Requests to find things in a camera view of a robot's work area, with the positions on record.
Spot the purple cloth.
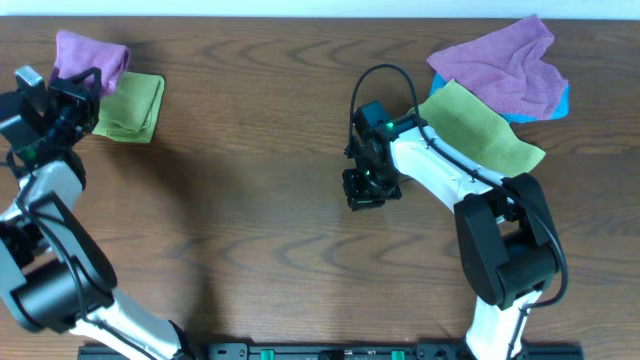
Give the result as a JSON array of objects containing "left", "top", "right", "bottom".
[
  {"left": 50, "top": 30, "right": 131, "bottom": 97},
  {"left": 426, "top": 15, "right": 570, "bottom": 121}
]

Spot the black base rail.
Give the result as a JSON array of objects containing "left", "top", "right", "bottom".
[{"left": 77, "top": 342, "right": 585, "bottom": 360}]

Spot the folded light green cloth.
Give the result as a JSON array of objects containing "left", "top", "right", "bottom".
[{"left": 93, "top": 72, "right": 165, "bottom": 144}]

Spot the blue cloth under pile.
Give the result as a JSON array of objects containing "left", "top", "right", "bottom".
[{"left": 429, "top": 73, "right": 571, "bottom": 124}]

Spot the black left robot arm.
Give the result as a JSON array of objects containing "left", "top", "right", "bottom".
[{"left": 1, "top": 65, "right": 196, "bottom": 359}]

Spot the purple crumpled cloth on pile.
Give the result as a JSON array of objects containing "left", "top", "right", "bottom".
[{"left": 426, "top": 15, "right": 570, "bottom": 121}]

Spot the olive green flat cloth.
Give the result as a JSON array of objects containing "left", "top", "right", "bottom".
[{"left": 419, "top": 80, "right": 545, "bottom": 177}]

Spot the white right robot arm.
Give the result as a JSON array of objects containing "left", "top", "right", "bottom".
[{"left": 343, "top": 102, "right": 566, "bottom": 359}]

